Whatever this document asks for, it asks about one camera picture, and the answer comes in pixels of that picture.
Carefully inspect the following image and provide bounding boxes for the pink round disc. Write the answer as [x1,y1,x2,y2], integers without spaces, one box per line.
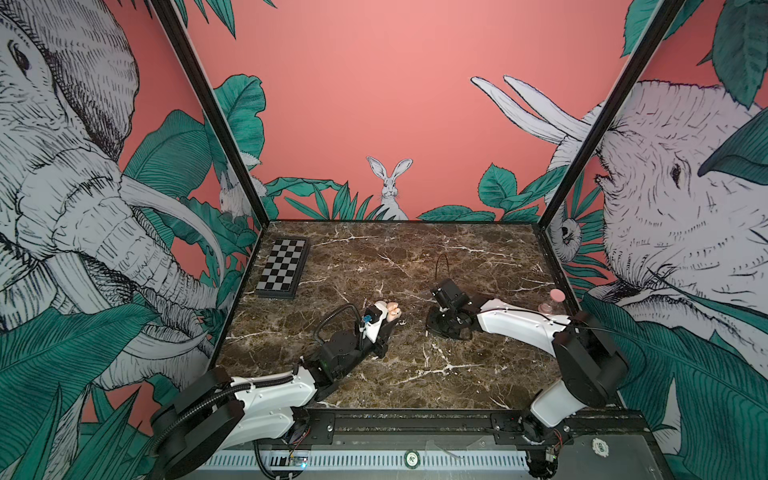
[386,302,402,322]

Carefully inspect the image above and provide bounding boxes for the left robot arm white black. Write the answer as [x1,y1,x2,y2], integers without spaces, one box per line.
[148,301,402,479]

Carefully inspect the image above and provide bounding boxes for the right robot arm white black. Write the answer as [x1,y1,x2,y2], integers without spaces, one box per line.
[426,278,630,445]

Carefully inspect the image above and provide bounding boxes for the pink hourglass timer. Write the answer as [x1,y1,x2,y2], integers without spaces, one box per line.
[538,288,566,315]

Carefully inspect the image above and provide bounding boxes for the black white checkerboard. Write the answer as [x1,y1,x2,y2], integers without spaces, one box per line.
[255,236,311,299]

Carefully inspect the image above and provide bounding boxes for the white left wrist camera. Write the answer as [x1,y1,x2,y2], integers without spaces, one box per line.
[359,302,387,343]

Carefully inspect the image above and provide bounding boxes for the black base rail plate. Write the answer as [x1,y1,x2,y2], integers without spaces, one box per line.
[299,408,644,449]

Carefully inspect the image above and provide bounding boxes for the white slotted cable duct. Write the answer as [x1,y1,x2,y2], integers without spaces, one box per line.
[202,450,529,473]

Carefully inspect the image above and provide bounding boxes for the black metal frame post left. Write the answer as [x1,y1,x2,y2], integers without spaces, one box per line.
[150,0,270,228]

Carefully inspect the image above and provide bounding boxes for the black metal frame post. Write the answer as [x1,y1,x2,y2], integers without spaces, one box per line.
[537,0,685,230]
[150,0,270,228]

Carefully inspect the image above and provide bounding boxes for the black metal frame post right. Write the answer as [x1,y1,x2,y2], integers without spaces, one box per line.
[537,0,685,230]

